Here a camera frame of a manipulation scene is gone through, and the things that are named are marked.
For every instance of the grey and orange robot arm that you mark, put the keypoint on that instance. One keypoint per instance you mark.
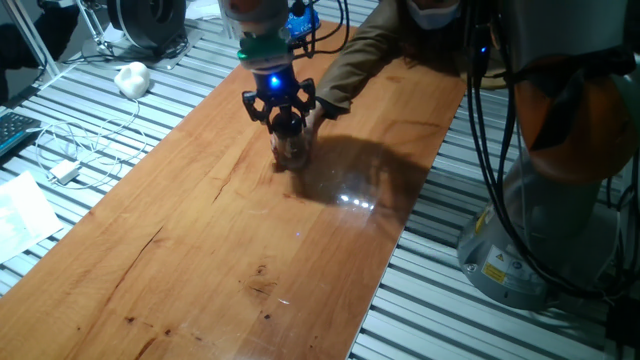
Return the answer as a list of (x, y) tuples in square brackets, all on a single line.
[(575, 125)]

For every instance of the slanted aluminium post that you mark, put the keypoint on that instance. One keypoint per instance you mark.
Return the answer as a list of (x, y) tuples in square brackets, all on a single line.
[(27, 37)]

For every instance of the small clear glass jar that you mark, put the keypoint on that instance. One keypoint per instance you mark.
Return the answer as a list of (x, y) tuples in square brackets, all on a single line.
[(290, 150)]

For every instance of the black computer keyboard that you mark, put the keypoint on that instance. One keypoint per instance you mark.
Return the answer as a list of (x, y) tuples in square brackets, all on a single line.
[(12, 130)]

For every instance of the white rounded plastic lump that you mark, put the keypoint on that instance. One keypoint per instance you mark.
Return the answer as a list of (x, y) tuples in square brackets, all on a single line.
[(132, 80)]

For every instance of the blue plastic bag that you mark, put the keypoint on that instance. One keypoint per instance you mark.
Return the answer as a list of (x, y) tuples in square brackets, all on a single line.
[(302, 25)]

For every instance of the black sleeved forearm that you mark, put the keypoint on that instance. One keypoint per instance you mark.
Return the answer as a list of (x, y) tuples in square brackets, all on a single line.
[(25, 45)]

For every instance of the grey metal base plate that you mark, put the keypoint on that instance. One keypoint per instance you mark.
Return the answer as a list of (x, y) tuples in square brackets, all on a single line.
[(175, 52)]

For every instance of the right forearm brown sleeve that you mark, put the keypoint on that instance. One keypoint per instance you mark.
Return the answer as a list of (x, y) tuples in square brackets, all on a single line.
[(360, 60)]

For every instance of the person's right hand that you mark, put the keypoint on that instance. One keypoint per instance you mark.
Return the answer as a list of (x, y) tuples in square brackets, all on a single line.
[(315, 122)]

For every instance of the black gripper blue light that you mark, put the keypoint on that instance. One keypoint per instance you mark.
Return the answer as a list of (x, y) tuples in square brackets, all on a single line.
[(277, 87)]

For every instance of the thin slanted metal rod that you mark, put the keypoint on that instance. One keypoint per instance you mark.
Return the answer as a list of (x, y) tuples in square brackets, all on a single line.
[(90, 22)]

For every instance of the pale face mask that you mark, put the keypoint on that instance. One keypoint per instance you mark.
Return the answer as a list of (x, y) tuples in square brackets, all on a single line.
[(432, 17)]

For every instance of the white paper sheet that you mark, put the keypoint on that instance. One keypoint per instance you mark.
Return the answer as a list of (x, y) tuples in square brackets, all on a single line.
[(22, 215)]

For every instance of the round wooden stool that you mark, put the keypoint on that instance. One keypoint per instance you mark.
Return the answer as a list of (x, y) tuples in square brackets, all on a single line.
[(492, 82)]

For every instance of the white charger adapter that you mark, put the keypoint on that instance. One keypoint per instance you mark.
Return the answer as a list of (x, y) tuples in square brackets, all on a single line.
[(64, 172)]

